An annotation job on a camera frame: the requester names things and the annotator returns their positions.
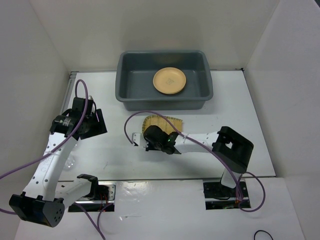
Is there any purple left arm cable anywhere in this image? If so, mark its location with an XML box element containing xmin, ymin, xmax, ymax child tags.
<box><xmin>0</xmin><ymin>79</ymin><xmax>113</xmax><ymax>240</ymax></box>

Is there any black cable loop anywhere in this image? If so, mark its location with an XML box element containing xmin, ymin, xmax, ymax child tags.
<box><xmin>254</xmin><ymin>230</ymin><xmax>273</xmax><ymax>240</ymax></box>

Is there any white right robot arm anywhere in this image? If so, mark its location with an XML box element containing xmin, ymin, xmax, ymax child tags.
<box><xmin>142</xmin><ymin>125</ymin><xmax>254</xmax><ymax>199</ymax></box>

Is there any grey plastic bin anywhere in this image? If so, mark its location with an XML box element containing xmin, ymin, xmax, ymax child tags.
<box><xmin>115</xmin><ymin>50</ymin><xmax>214</xmax><ymax>111</ymax></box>

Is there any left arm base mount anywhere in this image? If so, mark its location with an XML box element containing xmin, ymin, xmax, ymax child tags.
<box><xmin>67</xmin><ymin>181</ymin><xmax>117</xmax><ymax>213</ymax></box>

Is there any clear plastic cup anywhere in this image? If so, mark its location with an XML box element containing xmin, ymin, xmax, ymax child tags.
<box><xmin>63</xmin><ymin>154</ymin><xmax>75</xmax><ymax>171</ymax></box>

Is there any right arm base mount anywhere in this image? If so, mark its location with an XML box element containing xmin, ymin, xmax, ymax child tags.
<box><xmin>203</xmin><ymin>180</ymin><xmax>240</xmax><ymax>210</ymax></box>

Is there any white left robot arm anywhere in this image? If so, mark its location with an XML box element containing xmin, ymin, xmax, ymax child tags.
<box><xmin>9</xmin><ymin>97</ymin><xmax>109</xmax><ymax>228</ymax></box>

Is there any tan plate with bear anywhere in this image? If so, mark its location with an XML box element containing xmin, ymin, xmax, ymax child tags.
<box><xmin>152</xmin><ymin>67</ymin><xmax>187</xmax><ymax>92</ymax></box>

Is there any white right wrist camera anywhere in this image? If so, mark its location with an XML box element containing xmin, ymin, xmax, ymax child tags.
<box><xmin>132</xmin><ymin>132</ymin><xmax>148</xmax><ymax>149</ymax></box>

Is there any woven bamboo tray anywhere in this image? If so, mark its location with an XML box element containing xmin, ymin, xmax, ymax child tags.
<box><xmin>142</xmin><ymin>115</ymin><xmax>183</xmax><ymax>135</ymax></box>

